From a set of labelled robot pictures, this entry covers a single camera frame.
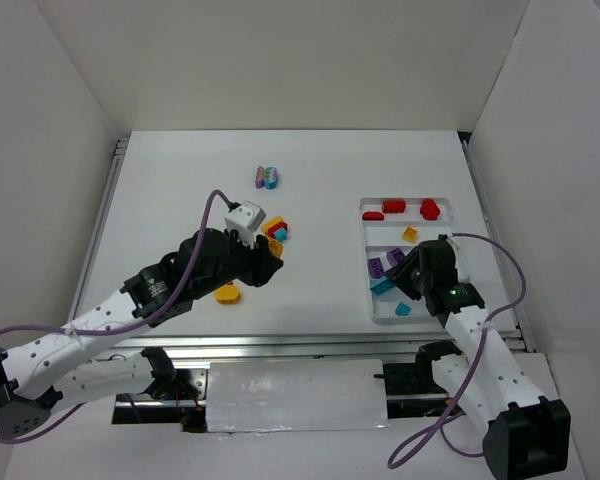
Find purple flower lego piece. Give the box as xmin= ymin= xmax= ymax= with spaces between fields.
xmin=386 ymin=248 xmax=405 ymax=267

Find teal studded lego brick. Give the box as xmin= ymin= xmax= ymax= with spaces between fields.
xmin=369 ymin=276 xmax=395 ymax=296

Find purple studded lego brick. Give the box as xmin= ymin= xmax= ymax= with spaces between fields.
xmin=368 ymin=257 xmax=385 ymax=279

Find small yellow lego brick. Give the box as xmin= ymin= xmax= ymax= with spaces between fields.
xmin=402 ymin=227 xmax=418 ymax=244

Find red flower lego piece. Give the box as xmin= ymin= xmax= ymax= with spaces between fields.
xmin=420 ymin=198 xmax=441 ymax=221

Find red studded lego brick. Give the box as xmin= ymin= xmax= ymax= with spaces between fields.
xmin=382 ymin=199 xmax=407 ymax=214

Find yellow and teal lego stack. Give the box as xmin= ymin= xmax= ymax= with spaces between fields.
xmin=267 ymin=237 xmax=284 ymax=259

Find small teal lego brick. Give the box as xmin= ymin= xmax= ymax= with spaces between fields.
xmin=394 ymin=302 xmax=412 ymax=317

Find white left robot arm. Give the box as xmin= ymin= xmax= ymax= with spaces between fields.
xmin=0 ymin=228 xmax=283 ymax=444

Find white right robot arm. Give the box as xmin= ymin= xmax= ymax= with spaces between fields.
xmin=386 ymin=235 xmax=571 ymax=479

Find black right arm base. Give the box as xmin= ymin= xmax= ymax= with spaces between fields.
xmin=373 ymin=363 xmax=451 ymax=419

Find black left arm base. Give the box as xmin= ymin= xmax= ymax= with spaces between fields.
xmin=111 ymin=368 xmax=209 ymax=433

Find yellow round lego piece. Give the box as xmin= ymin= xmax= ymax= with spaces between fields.
xmin=214 ymin=283 xmax=241 ymax=305

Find yellow red teal lego stack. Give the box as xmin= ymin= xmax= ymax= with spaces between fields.
xmin=261 ymin=216 xmax=289 ymax=243

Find white sorting tray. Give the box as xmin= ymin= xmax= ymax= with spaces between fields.
xmin=359 ymin=197 xmax=485 ymax=325

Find pastel flower lego stack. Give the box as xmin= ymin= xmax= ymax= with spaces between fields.
xmin=254 ymin=166 xmax=279 ymax=190

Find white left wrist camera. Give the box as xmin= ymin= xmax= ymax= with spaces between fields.
xmin=224 ymin=201 xmax=266 ymax=248

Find aluminium table frame rails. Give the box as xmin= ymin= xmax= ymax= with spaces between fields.
xmin=72 ymin=130 xmax=524 ymax=359

